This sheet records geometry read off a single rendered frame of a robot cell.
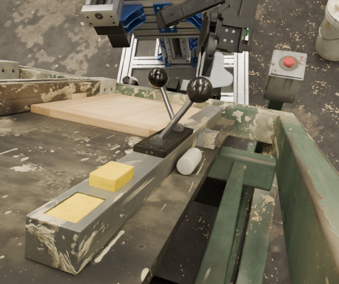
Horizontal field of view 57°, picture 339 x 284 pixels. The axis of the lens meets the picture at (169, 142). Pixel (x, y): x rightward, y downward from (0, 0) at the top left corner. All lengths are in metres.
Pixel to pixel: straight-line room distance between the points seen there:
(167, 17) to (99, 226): 0.38
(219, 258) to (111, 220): 0.17
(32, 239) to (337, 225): 0.27
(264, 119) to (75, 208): 0.94
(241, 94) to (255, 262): 1.13
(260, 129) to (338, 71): 1.38
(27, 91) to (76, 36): 2.02
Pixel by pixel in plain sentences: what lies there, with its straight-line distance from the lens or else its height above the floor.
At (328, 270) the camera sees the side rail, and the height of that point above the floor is 1.62.
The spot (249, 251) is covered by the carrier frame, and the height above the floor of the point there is 0.79.
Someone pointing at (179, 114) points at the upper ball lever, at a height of 1.50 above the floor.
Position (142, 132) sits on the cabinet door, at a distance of 0.72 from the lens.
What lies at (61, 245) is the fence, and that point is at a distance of 0.28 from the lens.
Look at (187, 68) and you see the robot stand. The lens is 2.11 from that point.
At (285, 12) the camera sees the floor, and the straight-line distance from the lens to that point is 2.73.
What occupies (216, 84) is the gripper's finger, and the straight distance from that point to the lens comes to 0.57.
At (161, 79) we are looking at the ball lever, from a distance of 0.59.
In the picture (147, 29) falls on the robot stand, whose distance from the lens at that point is 1.65.
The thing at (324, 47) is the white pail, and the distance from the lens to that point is 2.44.
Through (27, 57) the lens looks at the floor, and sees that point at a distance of 2.92.
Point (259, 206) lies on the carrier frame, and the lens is 1.15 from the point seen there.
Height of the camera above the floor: 1.91
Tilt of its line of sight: 65 degrees down
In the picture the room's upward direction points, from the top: 20 degrees counter-clockwise
